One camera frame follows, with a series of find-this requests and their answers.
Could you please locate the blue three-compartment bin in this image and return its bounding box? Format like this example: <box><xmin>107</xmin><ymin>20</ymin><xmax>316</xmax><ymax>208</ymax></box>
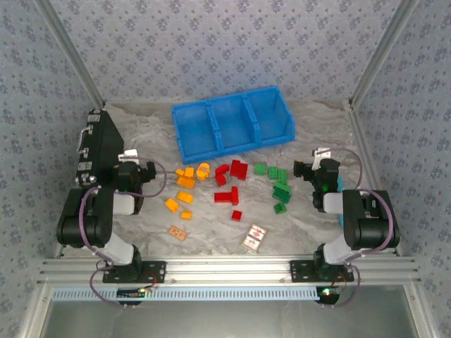
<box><xmin>171</xmin><ymin>85</ymin><xmax>296</xmax><ymax>165</ymax></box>

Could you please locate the large red lego brick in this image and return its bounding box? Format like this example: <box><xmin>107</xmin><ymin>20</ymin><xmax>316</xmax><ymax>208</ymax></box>
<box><xmin>230</xmin><ymin>159</ymin><xmax>249</xmax><ymax>181</ymax></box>

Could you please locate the red T-shaped lego piece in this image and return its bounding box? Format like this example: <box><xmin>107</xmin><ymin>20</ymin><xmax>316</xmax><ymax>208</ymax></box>
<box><xmin>214</xmin><ymin>186</ymin><xmax>240</xmax><ymax>206</ymax></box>

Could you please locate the light blue cylindrical tube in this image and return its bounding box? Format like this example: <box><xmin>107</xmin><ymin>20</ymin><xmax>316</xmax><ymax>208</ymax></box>
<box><xmin>337</xmin><ymin>175</ymin><xmax>345</xmax><ymax>227</ymax></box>

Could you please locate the orange flat tile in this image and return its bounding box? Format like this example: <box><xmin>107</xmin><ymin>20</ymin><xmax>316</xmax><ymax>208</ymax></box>
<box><xmin>168</xmin><ymin>225</ymin><xmax>188</xmax><ymax>242</ymax></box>

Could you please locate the red and white card box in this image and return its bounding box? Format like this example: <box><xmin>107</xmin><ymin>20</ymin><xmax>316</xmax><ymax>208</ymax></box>
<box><xmin>241</xmin><ymin>223</ymin><xmax>268</xmax><ymax>254</ymax></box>

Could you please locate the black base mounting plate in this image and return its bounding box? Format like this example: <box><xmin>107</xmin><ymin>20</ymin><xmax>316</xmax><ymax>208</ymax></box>
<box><xmin>290</xmin><ymin>259</ymin><xmax>354</xmax><ymax>282</ymax></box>
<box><xmin>102</xmin><ymin>261</ymin><xmax>166</xmax><ymax>284</ymax></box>

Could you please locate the small circuit board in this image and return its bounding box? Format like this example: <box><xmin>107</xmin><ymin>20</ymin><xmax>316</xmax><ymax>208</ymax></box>
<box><xmin>117</xmin><ymin>287</ymin><xmax>147</xmax><ymax>299</ymax></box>
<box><xmin>316</xmin><ymin>285</ymin><xmax>342</xmax><ymax>304</ymax></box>

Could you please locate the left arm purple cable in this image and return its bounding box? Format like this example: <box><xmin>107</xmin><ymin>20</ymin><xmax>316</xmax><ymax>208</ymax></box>
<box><xmin>78</xmin><ymin>154</ymin><xmax>168</xmax><ymax>310</ymax></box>

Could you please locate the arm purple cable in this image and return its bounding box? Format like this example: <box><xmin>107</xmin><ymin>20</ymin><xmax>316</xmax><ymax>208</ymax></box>
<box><xmin>78</xmin><ymin>154</ymin><xmax>168</xmax><ymax>310</ymax></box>
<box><xmin>322</xmin><ymin>147</ymin><xmax>394</xmax><ymax>310</ymax></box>

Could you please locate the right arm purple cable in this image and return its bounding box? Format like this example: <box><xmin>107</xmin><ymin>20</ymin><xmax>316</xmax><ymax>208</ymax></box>
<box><xmin>322</xmin><ymin>147</ymin><xmax>394</xmax><ymax>310</ymax></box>

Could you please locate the black case with metal handle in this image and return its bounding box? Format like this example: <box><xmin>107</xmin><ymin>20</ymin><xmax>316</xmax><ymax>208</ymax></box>
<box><xmin>75</xmin><ymin>108</ymin><xmax>125</xmax><ymax>193</ymax></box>

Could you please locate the aluminium mounting rail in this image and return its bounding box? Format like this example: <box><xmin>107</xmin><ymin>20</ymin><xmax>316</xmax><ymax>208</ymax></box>
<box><xmin>37</xmin><ymin>256</ymin><xmax>422</xmax><ymax>286</ymax></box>

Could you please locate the aluminium frame post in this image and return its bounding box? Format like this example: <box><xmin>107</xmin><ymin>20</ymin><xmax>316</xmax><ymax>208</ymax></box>
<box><xmin>347</xmin><ymin>0</ymin><xmax>421</xmax><ymax>108</ymax></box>
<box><xmin>35</xmin><ymin>0</ymin><xmax>106</xmax><ymax>108</ymax></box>

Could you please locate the light blue slotted cable duct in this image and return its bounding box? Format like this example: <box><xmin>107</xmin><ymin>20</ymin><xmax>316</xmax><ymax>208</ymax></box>
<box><xmin>52</xmin><ymin>285</ymin><xmax>325</xmax><ymax>302</ymax></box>

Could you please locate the aluminium lower frame rail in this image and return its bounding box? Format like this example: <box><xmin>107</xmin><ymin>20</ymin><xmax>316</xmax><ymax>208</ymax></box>
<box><xmin>19</xmin><ymin>284</ymin><xmax>54</xmax><ymax>338</ymax></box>
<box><xmin>403</xmin><ymin>284</ymin><xmax>437</xmax><ymax>338</ymax></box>

